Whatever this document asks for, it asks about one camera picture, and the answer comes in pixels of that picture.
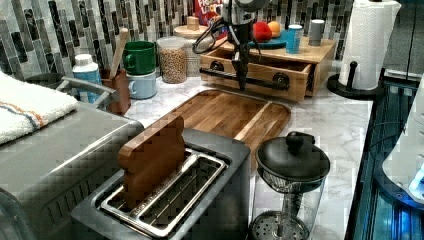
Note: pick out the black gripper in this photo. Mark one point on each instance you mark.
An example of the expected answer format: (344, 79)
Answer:
(243, 35)

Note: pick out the light wooden drawer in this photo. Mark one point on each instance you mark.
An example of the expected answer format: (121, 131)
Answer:
(266, 75)

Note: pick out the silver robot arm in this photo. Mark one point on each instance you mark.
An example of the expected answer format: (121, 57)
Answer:
(239, 17)

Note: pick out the light wooden drawer cabinet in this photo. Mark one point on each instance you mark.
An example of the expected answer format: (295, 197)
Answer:
(320, 56)

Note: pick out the red bell pepper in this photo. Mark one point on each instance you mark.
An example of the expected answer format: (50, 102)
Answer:
(262, 32)

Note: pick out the teal blue plate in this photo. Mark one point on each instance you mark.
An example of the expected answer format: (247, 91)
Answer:
(274, 43)

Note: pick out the orange fruit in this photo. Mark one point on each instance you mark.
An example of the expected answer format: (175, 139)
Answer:
(275, 28)

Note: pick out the blue shaker can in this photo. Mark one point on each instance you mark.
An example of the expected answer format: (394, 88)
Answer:
(293, 37)

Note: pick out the dark wooden cutting board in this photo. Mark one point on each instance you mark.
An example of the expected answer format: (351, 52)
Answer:
(245, 118)

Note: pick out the white jar with wooden lid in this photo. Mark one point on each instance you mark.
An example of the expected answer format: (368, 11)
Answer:
(190, 33)

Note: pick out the red cereal box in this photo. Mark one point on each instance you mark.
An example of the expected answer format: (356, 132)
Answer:
(206, 10)

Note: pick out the glass jar of grains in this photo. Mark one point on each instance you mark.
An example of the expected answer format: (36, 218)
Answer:
(172, 58)

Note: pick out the grey shaker can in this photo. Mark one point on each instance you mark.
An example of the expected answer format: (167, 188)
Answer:
(316, 30)

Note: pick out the green mug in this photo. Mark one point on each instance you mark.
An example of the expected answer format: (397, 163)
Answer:
(139, 57)

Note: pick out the light blue mug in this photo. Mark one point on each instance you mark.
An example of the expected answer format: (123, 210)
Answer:
(142, 86)

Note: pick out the glass French press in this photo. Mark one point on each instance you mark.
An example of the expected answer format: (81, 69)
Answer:
(289, 181)

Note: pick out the brown utensil holder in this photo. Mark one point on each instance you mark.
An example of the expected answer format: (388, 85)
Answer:
(119, 83)

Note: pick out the paper towel roll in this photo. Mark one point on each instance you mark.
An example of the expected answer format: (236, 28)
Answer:
(370, 27)

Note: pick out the wooden toast slice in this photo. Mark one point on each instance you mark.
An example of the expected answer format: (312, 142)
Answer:
(150, 157)

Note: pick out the silver two-slot toaster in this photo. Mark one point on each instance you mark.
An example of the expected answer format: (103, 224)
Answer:
(206, 199)

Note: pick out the white blue bottle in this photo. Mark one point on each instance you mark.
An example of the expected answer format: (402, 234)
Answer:
(86, 69)

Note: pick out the white striped towel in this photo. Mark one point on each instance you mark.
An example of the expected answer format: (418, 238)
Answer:
(25, 107)

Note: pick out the silver toaster oven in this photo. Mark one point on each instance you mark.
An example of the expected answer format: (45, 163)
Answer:
(47, 173)

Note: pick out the wooden spoon handle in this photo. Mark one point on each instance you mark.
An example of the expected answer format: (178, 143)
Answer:
(120, 45)

